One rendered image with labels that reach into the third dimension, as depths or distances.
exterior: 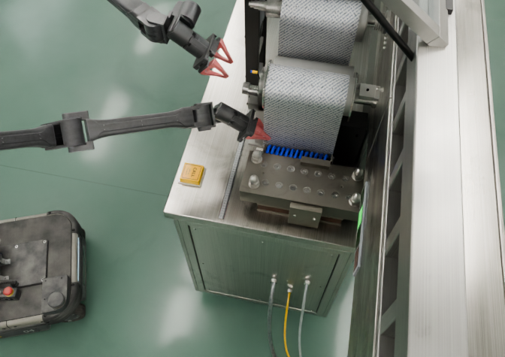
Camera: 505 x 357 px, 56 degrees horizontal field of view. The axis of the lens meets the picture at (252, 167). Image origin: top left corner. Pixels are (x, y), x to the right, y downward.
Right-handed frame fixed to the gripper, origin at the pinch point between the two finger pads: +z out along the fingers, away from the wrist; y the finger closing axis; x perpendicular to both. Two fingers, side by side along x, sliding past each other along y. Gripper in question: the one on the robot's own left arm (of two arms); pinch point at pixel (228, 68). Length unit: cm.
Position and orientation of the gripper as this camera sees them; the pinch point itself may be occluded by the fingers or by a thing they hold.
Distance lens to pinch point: 142.6
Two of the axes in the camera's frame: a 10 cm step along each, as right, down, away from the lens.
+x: 6.3, -2.9, -7.2
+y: -2.0, 8.3, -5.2
